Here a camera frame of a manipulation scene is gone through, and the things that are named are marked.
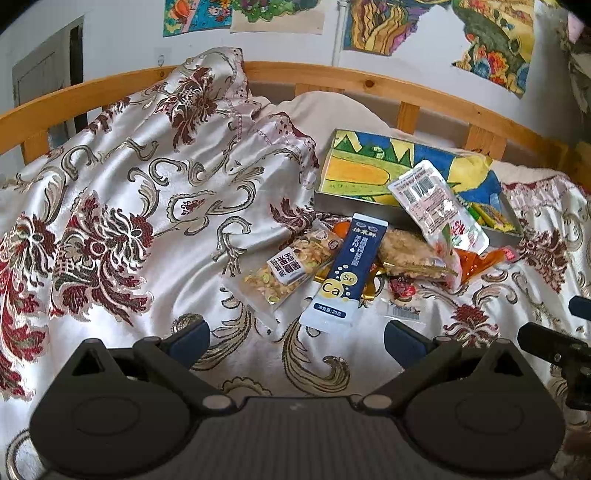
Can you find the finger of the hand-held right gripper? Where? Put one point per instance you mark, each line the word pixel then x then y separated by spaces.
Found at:
pixel 581 308
pixel 549 344

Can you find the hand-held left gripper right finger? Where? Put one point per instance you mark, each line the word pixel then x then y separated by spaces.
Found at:
pixel 400 339

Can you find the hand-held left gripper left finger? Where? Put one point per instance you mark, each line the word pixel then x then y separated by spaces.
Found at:
pixel 190 338

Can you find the small red snack packet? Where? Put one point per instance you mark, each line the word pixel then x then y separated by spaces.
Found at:
pixel 400 290

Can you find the blue white stick sachet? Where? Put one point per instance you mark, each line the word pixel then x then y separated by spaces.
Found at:
pixel 346 272

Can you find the orange snack packet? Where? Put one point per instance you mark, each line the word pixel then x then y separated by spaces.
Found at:
pixel 480 264

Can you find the clear nut bar packet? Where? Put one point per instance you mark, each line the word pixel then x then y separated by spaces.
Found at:
pixel 295 263

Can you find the grey shallow box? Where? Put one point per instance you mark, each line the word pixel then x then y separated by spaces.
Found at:
pixel 351 210

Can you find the white pink snack packet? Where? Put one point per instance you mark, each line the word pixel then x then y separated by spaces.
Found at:
pixel 429 203

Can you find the puffed rice cake packet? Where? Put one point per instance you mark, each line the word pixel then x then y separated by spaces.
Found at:
pixel 406 254

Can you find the orange round fruit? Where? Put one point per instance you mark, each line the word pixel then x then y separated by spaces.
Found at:
pixel 340 229

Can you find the floral satin blanket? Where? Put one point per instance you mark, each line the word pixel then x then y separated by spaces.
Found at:
pixel 138 207

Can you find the white pillow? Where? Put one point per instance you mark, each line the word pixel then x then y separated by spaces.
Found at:
pixel 332 110

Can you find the dark patterned cloth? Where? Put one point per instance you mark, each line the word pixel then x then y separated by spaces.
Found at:
pixel 577 60

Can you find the grey door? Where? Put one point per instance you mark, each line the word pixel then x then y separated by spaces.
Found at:
pixel 46 78

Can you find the wooden bed frame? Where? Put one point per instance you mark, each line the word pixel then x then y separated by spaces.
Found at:
pixel 369 83

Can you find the green orange wall poster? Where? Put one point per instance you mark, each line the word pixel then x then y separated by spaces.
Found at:
pixel 498 41

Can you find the white wall pipe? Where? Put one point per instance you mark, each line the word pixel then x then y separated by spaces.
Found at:
pixel 338 32

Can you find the yellow purple wall poster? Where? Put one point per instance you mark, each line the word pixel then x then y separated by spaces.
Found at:
pixel 392 25

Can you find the small colourful wall poster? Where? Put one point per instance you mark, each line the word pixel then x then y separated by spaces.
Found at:
pixel 196 16

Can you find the beige wall poster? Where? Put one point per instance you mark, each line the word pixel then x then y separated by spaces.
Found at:
pixel 277 16

